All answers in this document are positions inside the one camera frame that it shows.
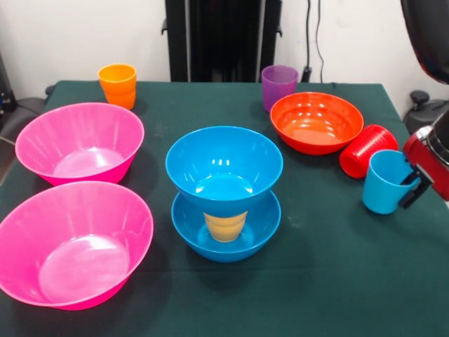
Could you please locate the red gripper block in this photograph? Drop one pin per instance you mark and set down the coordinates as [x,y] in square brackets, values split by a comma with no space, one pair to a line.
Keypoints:
[426,161]

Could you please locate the light blue plastic cup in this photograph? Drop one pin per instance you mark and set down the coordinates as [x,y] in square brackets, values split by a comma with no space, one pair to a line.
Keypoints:
[382,189]

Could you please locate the red plastic cup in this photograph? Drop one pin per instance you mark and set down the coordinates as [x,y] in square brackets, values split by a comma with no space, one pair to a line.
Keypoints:
[358,154]

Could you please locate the yellow plastic cup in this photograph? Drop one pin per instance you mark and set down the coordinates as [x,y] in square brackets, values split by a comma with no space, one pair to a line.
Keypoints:
[226,226]

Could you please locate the blue plastic bowl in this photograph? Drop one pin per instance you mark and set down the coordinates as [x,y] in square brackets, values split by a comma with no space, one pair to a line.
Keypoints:
[189,158]
[186,231]

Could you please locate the pink plastic bowl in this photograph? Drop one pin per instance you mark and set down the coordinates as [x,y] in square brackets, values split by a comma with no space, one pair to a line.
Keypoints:
[70,245]
[52,140]

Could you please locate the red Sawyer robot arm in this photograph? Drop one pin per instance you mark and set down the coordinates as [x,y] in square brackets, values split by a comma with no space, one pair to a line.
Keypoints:
[431,35]

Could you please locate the red-orange plastic bowl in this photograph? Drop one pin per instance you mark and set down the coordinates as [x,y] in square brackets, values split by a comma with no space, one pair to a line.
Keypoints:
[315,130]

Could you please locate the dark green table cloth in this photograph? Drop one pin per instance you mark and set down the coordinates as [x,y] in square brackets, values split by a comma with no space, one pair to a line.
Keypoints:
[315,281]

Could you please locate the purple plastic cup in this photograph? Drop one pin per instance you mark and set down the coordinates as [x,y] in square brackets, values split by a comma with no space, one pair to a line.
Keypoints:
[279,84]

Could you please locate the orange plastic cup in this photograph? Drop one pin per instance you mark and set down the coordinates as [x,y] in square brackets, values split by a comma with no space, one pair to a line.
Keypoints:
[117,87]

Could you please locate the black upright post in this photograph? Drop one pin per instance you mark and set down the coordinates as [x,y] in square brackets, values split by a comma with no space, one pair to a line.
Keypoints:
[217,35]

